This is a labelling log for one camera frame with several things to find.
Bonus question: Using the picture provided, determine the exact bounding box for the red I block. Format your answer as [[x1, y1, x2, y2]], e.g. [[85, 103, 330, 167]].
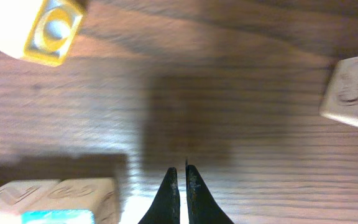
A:
[[0, 179, 60, 224]]

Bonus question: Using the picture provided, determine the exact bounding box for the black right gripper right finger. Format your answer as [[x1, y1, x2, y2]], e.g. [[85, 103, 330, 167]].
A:
[[186, 164, 234, 224]]

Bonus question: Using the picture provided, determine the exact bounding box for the blue P wooden block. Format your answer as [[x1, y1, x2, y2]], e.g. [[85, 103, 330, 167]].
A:
[[21, 178, 119, 224]]

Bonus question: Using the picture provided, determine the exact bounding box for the plain wood top block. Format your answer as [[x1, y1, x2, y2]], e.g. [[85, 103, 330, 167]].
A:
[[0, 0, 86, 67]]

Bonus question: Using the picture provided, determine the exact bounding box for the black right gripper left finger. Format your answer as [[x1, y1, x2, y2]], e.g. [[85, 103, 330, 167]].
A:
[[139, 167, 180, 224]]

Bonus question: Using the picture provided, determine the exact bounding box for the blue 2 wooden block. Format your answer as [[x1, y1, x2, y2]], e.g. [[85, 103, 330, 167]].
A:
[[319, 57, 358, 127]]

